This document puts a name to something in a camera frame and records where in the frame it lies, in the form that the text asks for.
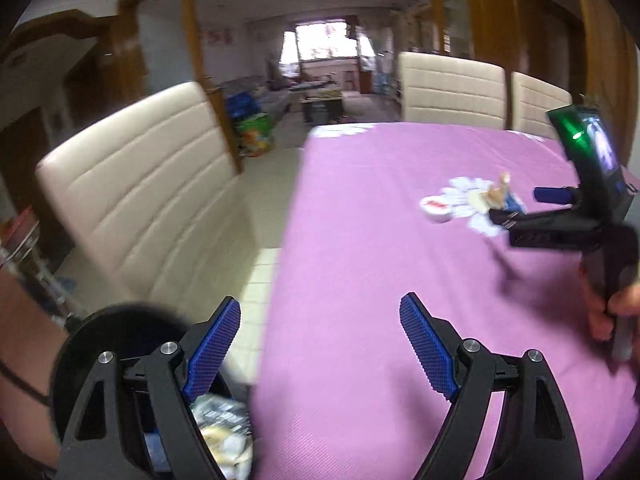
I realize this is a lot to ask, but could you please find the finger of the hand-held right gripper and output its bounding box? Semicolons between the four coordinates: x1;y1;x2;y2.
533;186;581;207
488;195;537;229

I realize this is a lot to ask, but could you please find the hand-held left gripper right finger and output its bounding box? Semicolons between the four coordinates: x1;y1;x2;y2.
399;292;584;480

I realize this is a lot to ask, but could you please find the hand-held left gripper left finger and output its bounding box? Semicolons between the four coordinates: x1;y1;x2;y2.
54;296;242;480

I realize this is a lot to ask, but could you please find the small toy figurine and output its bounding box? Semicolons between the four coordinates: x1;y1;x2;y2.
482;172;514;210

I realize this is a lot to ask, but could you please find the white tissue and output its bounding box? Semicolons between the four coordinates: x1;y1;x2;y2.
210;427;255;480

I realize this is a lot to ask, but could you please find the black trash bin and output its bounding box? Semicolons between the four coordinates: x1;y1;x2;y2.
48;301;261;480

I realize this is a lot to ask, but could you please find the person's right hand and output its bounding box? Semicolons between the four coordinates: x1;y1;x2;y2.
579;255;640;345

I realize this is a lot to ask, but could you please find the small white round lid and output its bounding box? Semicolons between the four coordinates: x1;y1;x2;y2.
420;196;454;224

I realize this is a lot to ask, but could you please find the pink floral tablecloth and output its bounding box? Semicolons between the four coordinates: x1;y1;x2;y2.
250;121;640;480

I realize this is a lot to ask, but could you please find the light wooden door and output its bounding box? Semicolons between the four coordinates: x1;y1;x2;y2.
465;0;539;82

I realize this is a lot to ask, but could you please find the wide cream padded chair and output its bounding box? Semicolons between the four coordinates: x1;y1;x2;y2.
35;81;251;307

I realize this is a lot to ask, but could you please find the person's leg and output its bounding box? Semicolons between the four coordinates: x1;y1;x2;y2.
0;270;69;471

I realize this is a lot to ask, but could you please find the green printed bag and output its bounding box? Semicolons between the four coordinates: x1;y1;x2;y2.
237;112;275;159

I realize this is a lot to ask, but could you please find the dark coffee table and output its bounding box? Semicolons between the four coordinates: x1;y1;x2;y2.
300;87;346;124

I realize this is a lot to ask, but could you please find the red round stool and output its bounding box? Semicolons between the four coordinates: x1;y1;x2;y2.
0;207;42;262

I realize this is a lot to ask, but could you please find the blue box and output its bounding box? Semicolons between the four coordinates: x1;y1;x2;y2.
225;91;261;121

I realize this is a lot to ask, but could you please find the window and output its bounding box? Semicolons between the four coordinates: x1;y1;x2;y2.
280;20;374;79

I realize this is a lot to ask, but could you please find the grey sofa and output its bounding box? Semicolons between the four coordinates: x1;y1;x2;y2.
220;74;297;116

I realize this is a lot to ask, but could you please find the wooden column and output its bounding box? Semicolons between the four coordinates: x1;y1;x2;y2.
179;0;242;172

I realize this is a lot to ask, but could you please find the black cord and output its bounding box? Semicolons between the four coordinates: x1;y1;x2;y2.
0;360;54;408

